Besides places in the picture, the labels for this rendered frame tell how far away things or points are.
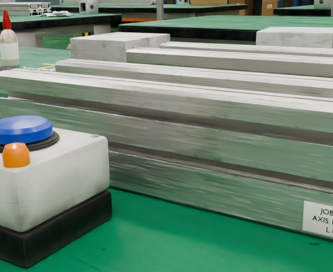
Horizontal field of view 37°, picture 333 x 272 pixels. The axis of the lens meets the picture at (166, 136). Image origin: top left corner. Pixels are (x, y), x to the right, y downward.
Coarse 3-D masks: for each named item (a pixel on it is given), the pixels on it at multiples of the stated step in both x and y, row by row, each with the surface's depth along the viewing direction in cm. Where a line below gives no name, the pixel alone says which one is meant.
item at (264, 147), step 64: (64, 64) 49; (128, 64) 47; (64, 128) 41; (128, 128) 37; (192, 128) 34; (256, 128) 33; (320, 128) 29; (192, 192) 35; (256, 192) 33; (320, 192) 30
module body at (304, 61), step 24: (144, 48) 60; (168, 48) 64; (192, 48) 63; (216, 48) 61; (240, 48) 59; (264, 48) 58; (288, 48) 57; (312, 48) 56; (264, 72) 52; (288, 72) 49; (312, 72) 48
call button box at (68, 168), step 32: (0, 160) 28; (32, 160) 28; (64, 160) 30; (96, 160) 32; (0, 192) 28; (32, 192) 28; (64, 192) 30; (96, 192) 33; (0, 224) 29; (32, 224) 28; (64, 224) 30; (96, 224) 33; (0, 256) 29; (32, 256) 29
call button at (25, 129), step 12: (0, 120) 32; (12, 120) 32; (24, 120) 32; (36, 120) 32; (48, 120) 32; (0, 132) 30; (12, 132) 30; (24, 132) 30; (36, 132) 30; (48, 132) 31
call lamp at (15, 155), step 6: (12, 144) 27; (18, 144) 27; (24, 144) 28; (6, 150) 27; (12, 150) 27; (18, 150) 27; (24, 150) 27; (6, 156) 27; (12, 156) 27; (18, 156) 27; (24, 156) 27; (6, 162) 27; (12, 162) 27; (18, 162) 27; (24, 162) 27
